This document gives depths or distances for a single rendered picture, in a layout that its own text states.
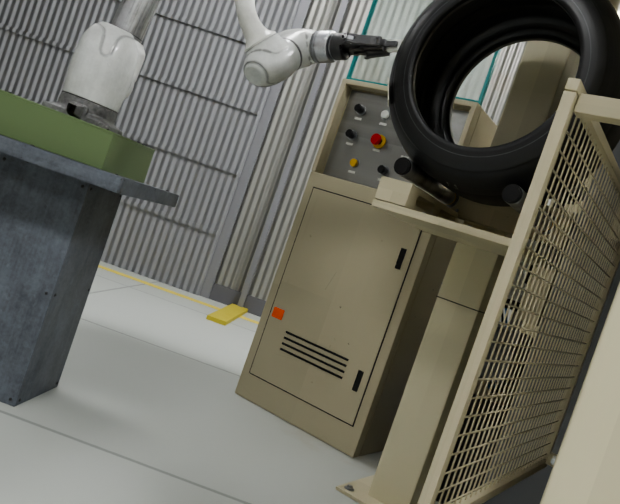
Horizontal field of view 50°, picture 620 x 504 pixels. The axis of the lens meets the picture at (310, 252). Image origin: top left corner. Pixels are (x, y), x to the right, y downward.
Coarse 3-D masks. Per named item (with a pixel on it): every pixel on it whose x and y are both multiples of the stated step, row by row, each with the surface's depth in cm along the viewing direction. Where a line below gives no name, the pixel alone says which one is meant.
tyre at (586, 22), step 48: (480, 0) 170; (528, 0) 170; (576, 0) 144; (432, 48) 178; (480, 48) 182; (576, 48) 169; (432, 96) 186; (432, 144) 156; (528, 144) 144; (576, 144) 142; (480, 192) 155
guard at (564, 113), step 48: (576, 96) 94; (528, 192) 94; (576, 288) 139; (480, 336) 94; (528, 336) 116; (480, 384) 102; (480, 432) 109; (528, 432) 142; (432, 480) 95; (480, 480) 120
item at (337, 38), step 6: (336, 36) 185; (342, 36) 185; (330, 42) 185; (336, 42) 184; (342, 42) 183; (330, 48) 185; (336, 48) 184; (342, 48) 185; (348, 48) 185; (336, 54) 185; (342, 54) 185; (348, 54) 188
